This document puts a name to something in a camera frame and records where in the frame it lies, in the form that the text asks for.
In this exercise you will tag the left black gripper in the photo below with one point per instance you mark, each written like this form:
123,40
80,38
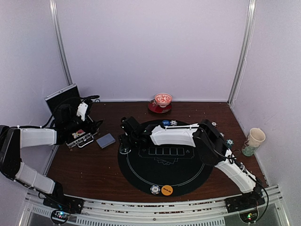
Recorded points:
93,128

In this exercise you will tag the grey dealer button disc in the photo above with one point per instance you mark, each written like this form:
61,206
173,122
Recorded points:
124,150

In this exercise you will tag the blue small blind button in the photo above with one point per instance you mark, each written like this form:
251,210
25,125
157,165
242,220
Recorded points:
166,123

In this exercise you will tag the blue cream chips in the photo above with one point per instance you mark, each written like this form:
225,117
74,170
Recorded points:
155,189
173,123

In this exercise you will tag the orange big blind button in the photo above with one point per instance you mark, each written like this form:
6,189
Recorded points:
167,190

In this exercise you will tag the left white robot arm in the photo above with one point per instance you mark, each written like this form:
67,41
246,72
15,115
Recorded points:
12,140

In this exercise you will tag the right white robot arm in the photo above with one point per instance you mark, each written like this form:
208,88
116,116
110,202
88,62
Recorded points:
211,148

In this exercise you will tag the grey playing card deck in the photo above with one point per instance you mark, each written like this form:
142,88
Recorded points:
105,140

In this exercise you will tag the aluminium poker case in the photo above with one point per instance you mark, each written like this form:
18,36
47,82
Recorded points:
79,138

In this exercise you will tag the dark red saucer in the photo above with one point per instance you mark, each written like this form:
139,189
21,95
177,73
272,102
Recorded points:
154,107

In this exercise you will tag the red white patterned bowl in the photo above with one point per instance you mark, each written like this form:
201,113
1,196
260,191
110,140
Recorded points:
163,99

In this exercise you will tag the black round poker mat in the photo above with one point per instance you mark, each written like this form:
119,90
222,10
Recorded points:
176,165

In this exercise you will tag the green poker chip stack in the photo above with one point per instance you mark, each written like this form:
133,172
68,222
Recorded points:
229,143

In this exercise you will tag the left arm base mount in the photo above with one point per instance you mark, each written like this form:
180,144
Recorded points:
62,211

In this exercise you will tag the front aluminium rail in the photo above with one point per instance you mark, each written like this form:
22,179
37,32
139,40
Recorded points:
212,212

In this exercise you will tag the right aluminium frame post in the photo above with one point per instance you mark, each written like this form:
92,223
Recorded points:
244,49

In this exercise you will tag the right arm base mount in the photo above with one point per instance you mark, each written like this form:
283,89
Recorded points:
246,207

